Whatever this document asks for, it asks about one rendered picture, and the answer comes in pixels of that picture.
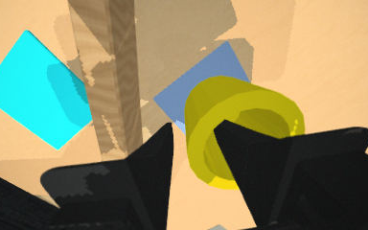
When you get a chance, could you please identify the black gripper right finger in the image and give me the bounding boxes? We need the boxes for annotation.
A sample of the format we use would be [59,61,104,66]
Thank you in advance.
[213,120,368,227]

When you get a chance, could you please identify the yellow cup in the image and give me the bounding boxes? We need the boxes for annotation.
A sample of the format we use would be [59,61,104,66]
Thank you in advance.
[184,75,306,190]

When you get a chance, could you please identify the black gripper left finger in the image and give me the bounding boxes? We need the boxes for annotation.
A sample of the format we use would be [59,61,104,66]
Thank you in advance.
[40,123,174,230]

